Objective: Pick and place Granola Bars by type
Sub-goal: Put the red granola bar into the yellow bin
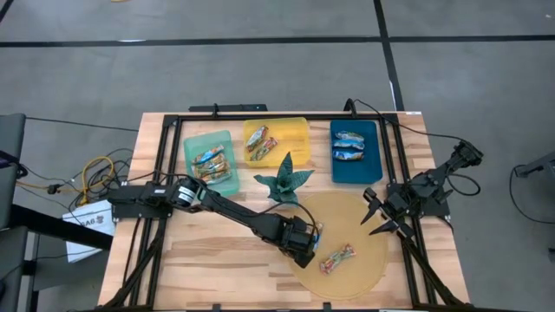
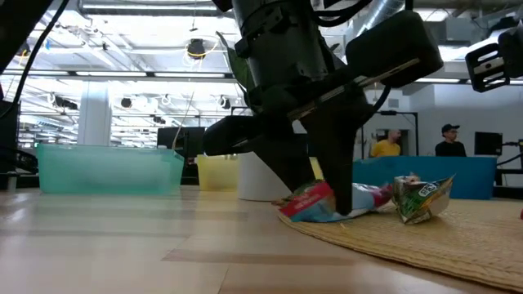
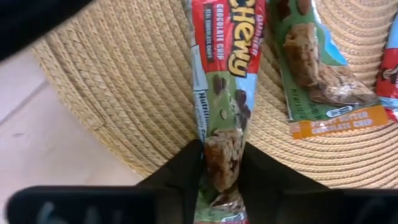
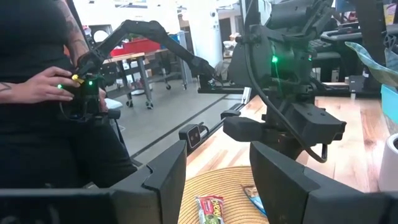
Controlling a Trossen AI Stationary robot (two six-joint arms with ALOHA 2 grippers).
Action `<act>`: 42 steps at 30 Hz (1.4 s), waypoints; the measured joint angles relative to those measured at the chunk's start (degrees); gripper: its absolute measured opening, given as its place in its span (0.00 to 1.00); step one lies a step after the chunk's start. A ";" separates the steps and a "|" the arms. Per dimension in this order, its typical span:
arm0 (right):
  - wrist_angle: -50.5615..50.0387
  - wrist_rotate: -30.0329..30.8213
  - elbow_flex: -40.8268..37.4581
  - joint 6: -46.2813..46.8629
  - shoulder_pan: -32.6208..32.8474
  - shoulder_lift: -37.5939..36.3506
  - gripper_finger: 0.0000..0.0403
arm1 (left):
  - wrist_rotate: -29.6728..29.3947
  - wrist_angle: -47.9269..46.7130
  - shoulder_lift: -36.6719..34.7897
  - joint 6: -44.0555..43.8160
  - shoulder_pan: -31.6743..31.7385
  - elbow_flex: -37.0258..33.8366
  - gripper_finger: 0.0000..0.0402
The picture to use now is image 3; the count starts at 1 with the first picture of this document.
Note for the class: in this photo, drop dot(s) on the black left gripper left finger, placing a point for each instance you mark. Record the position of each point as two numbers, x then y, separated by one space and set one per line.
186 168

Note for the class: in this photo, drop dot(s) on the red chocolate chip granola bar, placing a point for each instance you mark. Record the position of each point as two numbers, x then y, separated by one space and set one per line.
227 93
390 77

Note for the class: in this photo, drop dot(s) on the orange peanut butter granola bar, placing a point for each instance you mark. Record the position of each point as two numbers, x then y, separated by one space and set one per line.
304 56

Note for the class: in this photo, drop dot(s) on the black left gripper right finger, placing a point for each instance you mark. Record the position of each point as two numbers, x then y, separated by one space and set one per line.
261 174

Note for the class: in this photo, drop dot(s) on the round woven straw placemat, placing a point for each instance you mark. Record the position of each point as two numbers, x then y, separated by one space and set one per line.
124 77

